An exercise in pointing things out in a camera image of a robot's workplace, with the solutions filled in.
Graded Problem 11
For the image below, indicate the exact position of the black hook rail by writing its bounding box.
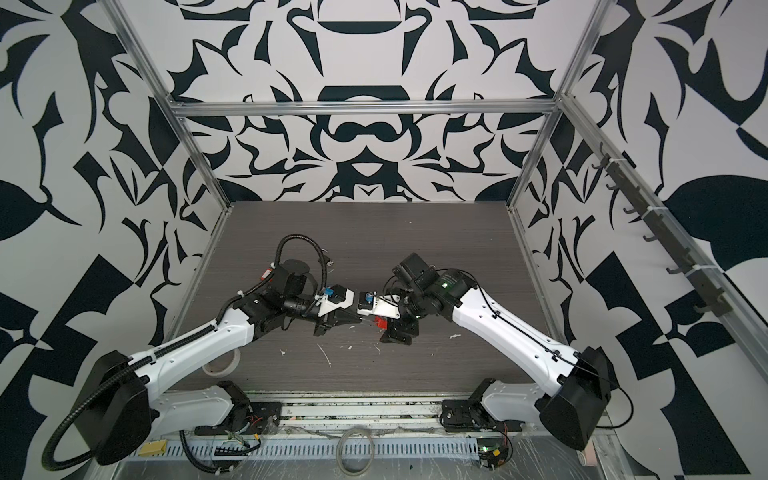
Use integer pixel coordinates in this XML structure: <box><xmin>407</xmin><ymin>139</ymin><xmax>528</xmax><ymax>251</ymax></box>
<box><xmin>594</xmin><ymin>146</ymin><xmax>734</xmax><ymax>317</ymax></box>

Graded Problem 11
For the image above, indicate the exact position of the slotted cable duct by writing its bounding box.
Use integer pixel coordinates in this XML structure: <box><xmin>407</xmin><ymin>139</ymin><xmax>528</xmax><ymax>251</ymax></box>
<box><xmin>188</xmin><ymin>437</ymin><xmax>478</xmax><ymax>462</ymax></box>

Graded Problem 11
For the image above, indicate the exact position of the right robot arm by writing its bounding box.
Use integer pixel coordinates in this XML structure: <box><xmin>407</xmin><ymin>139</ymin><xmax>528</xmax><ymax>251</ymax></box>
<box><xmin>382</xmin><ymin>253</ymin><xmax>620</xmax><ymax>451</ymax></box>

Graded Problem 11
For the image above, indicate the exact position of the grey cable loop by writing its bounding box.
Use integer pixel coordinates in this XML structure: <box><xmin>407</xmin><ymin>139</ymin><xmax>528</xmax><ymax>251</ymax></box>
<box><xmin>335</xmin><ymin>425</ymin><xmax>377</xmax><ymax>478</ymax></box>

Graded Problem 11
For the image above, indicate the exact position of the yellow connector block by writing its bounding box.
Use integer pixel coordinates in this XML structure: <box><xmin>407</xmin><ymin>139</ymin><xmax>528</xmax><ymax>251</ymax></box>
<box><xmin>137</xmin><ymin>439</ymin><xmax>168</xmax><ymax>457</ymax></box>

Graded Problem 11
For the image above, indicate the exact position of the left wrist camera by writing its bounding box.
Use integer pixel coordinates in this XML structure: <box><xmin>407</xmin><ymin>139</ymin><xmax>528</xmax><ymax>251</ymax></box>
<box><xmin>317</xmin><ymin>285</ymin><xmax>354</xmax><ymax>318</ymax></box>

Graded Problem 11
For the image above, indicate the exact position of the green lit circuit board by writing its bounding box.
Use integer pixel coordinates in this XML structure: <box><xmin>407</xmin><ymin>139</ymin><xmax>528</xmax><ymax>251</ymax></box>
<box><xmin>477</xmin><ymin>437</ymin><xmax>513</xmax><ymax>471</ymax></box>

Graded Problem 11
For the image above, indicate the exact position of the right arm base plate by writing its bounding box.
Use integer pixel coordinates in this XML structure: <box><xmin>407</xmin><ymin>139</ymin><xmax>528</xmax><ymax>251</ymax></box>
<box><xmin>438</xmin><ymin>399</ymin><xmax>523</xmax><ymax>433</ymax></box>

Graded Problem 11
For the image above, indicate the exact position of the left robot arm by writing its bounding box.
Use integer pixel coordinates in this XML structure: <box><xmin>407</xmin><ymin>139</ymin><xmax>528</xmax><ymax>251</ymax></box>
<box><xmin>41</xmin><ymin>233</ymin><xmax>376</xmax><ymax>471</ymax></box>

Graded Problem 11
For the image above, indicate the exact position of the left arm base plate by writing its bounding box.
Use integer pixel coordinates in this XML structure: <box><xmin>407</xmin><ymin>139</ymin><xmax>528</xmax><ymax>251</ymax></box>
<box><xmin>194</xmin><ymin>401</ymin><xmax>283</xmax><ymax>436</ymax></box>

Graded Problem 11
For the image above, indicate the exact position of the clear tape roll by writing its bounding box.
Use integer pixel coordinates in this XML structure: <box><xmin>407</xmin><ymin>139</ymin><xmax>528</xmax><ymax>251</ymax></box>
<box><xmin>201</xmin><ymin>348</ymin><xmax>242</xmax><ymax>378</ymax></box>

